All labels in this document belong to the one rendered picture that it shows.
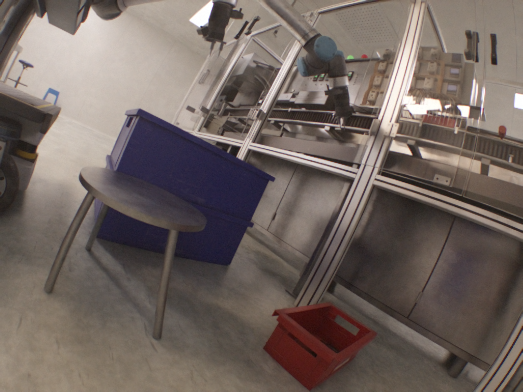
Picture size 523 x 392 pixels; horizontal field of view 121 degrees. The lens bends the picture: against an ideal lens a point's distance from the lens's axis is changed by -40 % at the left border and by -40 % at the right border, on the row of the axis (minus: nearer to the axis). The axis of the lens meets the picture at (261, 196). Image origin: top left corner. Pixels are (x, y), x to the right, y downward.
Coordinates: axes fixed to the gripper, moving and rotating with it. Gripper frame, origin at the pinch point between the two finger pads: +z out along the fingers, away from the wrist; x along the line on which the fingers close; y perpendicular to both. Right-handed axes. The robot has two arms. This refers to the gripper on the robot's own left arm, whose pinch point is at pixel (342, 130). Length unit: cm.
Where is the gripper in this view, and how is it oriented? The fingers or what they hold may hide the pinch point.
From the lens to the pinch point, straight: 119.2
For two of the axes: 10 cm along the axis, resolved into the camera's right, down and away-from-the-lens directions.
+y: 7.9, -4.3, 4.4
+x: -5.7, -2.5, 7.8
